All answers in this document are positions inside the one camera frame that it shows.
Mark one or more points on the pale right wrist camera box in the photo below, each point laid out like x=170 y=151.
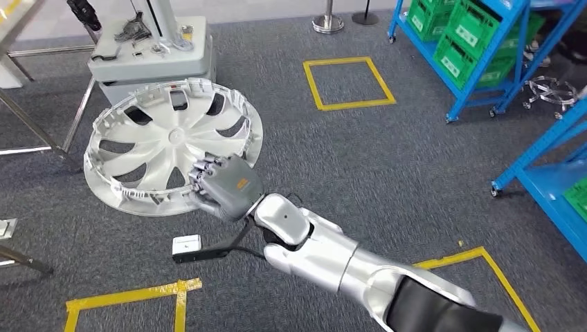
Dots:
x=187 y=244

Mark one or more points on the yellow floor tape square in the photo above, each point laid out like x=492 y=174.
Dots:
x=449 y=258

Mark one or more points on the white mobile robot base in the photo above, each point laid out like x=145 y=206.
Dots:
x=151 y=66

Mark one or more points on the silver stanchion base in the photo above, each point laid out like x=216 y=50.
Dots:
x=328 y=23

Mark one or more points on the dark metal tool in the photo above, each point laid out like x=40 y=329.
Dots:
x=133 y=30

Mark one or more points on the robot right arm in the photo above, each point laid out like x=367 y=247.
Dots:
x=316 y=254

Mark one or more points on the black round stool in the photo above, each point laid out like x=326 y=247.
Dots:
x=550 y=91

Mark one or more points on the black device on pole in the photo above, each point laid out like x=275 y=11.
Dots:
x=85 y=13

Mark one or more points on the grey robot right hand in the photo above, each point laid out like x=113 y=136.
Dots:
x=229 y=188

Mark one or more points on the black stanchion base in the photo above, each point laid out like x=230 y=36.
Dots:
x=365 y=18

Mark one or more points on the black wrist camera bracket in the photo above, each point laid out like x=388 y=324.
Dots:
x=206 y=255

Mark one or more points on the grey plastic wheel cover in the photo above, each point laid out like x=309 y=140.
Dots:
x=169 y=135

